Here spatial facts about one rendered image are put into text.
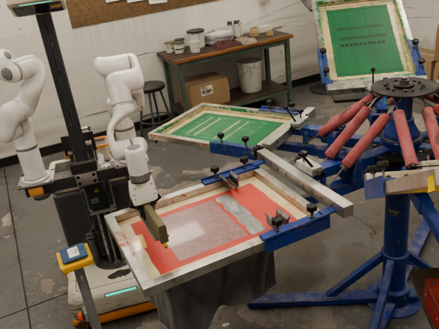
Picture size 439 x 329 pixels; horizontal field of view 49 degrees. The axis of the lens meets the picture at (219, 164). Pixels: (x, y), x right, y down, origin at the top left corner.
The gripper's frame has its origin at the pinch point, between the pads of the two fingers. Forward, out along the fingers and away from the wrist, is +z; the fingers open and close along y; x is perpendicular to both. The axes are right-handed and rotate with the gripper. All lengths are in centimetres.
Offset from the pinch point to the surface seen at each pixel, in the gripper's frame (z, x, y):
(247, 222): 14.3, 9.9, -38.4
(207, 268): 12.8, 29.6, -10.8
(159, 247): 14.7, 4.5, -0.9
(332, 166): 7, 3, -87
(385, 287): 86, 11, -115
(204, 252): 14.6, 17.7, -14.6
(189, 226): 14.8, -2.4, -16.6
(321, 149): 18, -34, -108
